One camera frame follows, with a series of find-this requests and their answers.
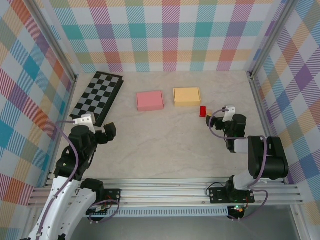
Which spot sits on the grey metal panel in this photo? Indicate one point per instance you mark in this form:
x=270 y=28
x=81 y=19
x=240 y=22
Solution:
x=162 y=230

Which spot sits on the red block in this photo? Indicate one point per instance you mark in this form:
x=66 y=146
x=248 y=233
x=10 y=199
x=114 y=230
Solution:
x=203 y=111

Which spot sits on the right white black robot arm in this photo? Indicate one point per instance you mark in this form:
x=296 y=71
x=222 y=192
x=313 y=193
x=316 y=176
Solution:
x=275 y=162

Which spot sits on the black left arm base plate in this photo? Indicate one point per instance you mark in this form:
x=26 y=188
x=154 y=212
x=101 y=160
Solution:
x=113 y=196

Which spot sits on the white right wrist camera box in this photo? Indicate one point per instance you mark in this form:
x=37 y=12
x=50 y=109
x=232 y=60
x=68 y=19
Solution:
x=228 y=111

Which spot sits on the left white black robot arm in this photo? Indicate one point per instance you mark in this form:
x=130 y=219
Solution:
x=82 y=207

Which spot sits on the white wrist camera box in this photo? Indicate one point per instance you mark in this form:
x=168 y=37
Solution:
x=228 y=111
x=83 y=120

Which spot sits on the black grey chessboard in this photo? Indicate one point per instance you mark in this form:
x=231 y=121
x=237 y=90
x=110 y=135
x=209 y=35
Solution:
x=100 y=92

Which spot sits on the orange paper box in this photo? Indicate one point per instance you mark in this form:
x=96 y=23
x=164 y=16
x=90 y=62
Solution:
x=187 y=96

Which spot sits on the aluminium side rail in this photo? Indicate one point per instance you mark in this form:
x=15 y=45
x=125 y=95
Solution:
x=66 y=107
x=255 y=87

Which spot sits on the pink paper box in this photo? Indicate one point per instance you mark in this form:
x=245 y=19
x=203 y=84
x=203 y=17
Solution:
x=150 y=101

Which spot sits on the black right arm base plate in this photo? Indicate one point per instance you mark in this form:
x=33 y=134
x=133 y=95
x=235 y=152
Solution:
x=217 y=195

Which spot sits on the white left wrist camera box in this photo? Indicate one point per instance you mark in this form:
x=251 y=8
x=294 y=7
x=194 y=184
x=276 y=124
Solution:
x=83 y=120

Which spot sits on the aluminium frame post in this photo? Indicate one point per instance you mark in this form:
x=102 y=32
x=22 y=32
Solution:
x=53 y=37
x=271 y=37

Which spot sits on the aluminium mounting rail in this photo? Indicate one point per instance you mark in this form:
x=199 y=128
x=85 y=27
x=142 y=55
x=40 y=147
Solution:
x=162 y=192

